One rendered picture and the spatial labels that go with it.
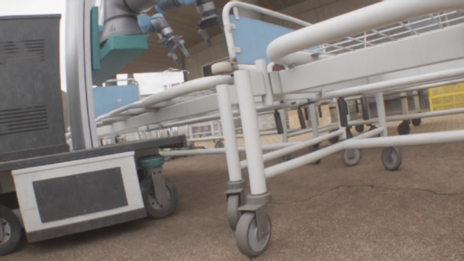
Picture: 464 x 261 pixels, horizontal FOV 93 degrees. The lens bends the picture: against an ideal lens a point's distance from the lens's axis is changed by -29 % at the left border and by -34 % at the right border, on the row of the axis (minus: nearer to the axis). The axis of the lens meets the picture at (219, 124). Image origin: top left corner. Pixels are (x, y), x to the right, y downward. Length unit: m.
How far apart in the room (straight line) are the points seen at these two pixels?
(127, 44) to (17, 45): 0.44
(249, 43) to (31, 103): 0.82
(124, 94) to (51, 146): 2.03
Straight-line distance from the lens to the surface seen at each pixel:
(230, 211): 0.89
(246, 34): 1.11
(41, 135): 1.05
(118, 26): 1.16
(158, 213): 1.20
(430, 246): 0.72
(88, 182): 1.00
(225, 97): 0.93
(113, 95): 2.94
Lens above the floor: 0.34
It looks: level
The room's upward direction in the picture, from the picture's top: 9 degrees counter-clockwise
